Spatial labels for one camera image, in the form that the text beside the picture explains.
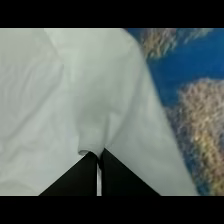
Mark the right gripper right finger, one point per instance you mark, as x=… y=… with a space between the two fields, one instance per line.
x=121 y=181

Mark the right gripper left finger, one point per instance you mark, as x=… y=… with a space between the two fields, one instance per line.
x=80 y=181

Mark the white T-shirt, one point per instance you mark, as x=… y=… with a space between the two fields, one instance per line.
x=83 y=100

